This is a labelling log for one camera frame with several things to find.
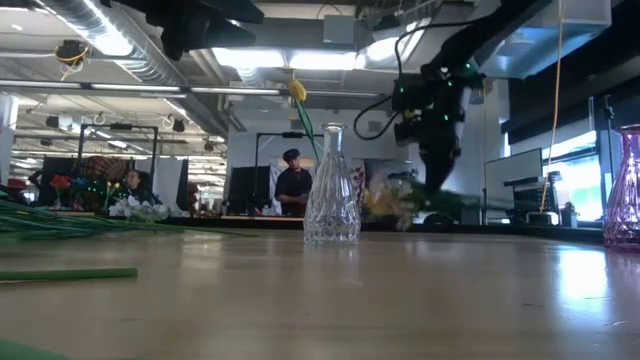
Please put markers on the yellow background tulips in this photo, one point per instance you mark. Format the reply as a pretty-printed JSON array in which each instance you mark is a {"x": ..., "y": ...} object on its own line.
[{"x": 109, "y": 186}]

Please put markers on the white-backed monitor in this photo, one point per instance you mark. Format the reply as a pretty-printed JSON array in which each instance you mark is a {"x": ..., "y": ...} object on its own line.
[{"x": 512, "y": 180}]

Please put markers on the patterned cloth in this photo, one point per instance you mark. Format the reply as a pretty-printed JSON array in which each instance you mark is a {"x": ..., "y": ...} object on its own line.
[{"x": 358, "y": 185}]

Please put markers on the white artificial flower bunch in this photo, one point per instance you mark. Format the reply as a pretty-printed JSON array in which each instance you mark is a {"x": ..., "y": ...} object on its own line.
[
  {"x": 387, "y": 202},
  {"x": 135, "y": 207},
  {"x": 50, "y": 223}
]

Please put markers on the yellow artificial tulip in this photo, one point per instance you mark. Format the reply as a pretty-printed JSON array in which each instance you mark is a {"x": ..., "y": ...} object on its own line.
[{"x": 298, "y": 91}]

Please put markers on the diamond-cut clear glass vase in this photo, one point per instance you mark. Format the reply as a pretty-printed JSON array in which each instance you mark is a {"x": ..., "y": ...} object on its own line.
[{"x": 332, "y": 210}]

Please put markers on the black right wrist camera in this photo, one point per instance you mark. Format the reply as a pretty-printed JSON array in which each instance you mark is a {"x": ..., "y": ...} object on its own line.
[{"x": 407, "y": 132}]

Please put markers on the person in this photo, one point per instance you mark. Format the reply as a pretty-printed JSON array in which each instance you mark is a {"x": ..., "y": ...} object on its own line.
[
  {"x": 293, "y": 190},
  {"x": 135, "y": 187}
]

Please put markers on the long fluorescent light tube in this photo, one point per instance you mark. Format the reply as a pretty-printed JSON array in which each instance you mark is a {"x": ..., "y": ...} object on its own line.
[{"x": 135, "y": 87}]

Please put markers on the bright ceiling light panel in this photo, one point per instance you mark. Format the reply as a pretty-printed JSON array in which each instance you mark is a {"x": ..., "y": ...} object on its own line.
[
  {"x": 250, "y": 57},
  {"x": 322, "y": 60}
]

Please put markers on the silver ventilation duct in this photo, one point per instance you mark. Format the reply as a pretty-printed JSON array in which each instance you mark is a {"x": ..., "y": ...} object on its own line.
[{"x": 150, "y": 60}]

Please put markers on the black monitor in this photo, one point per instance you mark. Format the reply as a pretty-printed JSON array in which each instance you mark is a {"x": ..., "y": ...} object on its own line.
[{"x": 247, "y": 190}]

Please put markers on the grey ceiling box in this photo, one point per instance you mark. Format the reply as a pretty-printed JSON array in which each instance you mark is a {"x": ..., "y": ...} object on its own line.
[{"x": 339, "y": 30}]

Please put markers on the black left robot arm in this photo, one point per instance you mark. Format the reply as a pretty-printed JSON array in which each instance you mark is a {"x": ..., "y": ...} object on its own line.
[{"x": 190, "y": 25}]

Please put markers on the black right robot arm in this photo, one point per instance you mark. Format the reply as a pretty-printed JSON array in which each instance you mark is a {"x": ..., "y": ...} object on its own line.
[{"x": 480, "y": 40}]

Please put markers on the purple glass vase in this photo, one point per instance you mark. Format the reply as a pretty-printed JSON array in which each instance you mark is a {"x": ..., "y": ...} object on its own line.
[{"x": 625, "y": 200}]

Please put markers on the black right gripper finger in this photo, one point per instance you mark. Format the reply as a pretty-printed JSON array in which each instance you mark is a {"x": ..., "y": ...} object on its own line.
[
  {"x": 449, "y": 167},
  {"x": 433, "y": 167}
]

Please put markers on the black equipment stack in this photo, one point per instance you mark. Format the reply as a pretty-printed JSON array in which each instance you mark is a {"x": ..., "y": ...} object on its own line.
[{"x": 532, "y": 197}]

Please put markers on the red background flower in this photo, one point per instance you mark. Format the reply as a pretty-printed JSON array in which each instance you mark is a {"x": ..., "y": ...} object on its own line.
[{"x": 60, "y": 182}]

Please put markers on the small potted plant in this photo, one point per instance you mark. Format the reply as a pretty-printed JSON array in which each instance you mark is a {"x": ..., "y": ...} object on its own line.
[{"x": 569, "y": 215}]

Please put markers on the black upright stand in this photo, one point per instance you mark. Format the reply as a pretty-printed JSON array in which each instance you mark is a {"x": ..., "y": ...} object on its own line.
[{"x": 608, "y": 150}]

